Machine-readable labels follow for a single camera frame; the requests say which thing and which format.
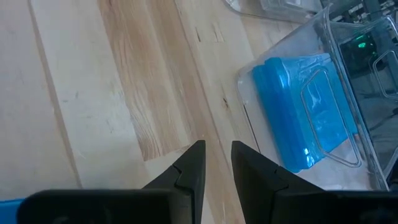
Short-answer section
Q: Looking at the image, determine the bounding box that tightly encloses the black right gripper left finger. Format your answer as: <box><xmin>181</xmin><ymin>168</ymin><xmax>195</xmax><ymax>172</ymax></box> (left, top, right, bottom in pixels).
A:
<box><xmin>142</xmin><ymin>139</ymin><xmax>206</xmax><ymax>224</ymax></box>

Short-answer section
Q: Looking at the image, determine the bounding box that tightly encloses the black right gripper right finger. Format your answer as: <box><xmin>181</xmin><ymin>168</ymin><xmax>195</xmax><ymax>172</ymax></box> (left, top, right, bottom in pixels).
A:
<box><xmin>231</xmin><ymin>140</ymin><xmax>326</xmax><ymax>224</ymax></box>

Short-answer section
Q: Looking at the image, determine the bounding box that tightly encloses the clear plastic bin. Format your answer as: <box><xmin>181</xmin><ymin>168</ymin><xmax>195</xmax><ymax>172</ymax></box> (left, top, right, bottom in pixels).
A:
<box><xmin>222</xmin><ymin>0</ymin><xmax>324</xmax><ymax>24</ymax></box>
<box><xmin>234</xmin><ymin>4</ymin><xmax>398</xmax><ymax>192</ymax></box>

